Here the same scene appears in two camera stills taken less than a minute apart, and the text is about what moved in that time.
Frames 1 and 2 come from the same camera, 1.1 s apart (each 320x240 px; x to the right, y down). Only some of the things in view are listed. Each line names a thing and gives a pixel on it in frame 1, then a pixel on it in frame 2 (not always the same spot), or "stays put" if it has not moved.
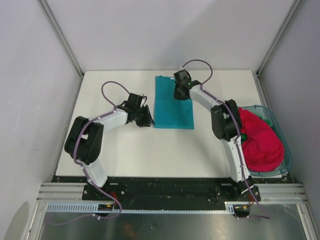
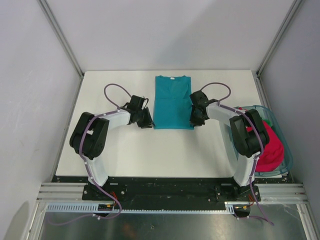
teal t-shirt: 168,112 stays put
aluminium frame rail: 62,192 stays put
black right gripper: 177,95 → 193,121
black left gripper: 148,120 stays put
